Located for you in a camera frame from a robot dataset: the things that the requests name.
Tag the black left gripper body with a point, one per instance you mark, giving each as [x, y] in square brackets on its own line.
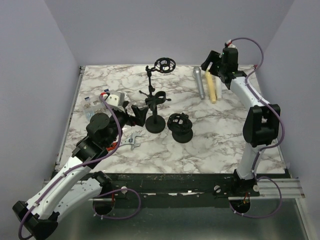
[129, 120]

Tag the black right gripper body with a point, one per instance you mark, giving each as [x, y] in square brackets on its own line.
[223, 70]

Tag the white microphone silver mesh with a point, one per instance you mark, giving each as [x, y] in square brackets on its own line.
[218, 88]

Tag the black round-base clip stand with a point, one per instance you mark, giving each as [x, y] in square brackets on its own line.
[155, 123]

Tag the beige microphone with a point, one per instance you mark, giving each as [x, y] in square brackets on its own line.
[211, 87]

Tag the silver grey microphone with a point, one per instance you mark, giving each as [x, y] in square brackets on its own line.
[197, 73]

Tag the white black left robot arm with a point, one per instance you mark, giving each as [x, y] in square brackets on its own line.
[41, 214]

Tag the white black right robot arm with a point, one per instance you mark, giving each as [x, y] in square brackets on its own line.
[261, 126]

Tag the clear plastic screw box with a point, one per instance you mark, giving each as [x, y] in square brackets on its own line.
[92, 105]

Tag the orange handled adjustable wrench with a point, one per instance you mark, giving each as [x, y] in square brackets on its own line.
[131, 141]

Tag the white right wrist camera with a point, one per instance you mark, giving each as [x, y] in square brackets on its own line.
[229, 44]

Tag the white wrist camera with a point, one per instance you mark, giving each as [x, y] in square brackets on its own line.
[229, 44]
[115, 99]

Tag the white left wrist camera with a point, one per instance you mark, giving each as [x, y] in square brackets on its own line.
[115, 99]

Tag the black shock mount round stand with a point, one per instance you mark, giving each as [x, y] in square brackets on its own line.
[181, 127]

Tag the black front mounting rail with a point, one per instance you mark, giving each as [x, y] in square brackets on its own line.
[164, 190]

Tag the aluminium extrusion rail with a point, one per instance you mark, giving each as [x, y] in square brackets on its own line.
[290, 188]

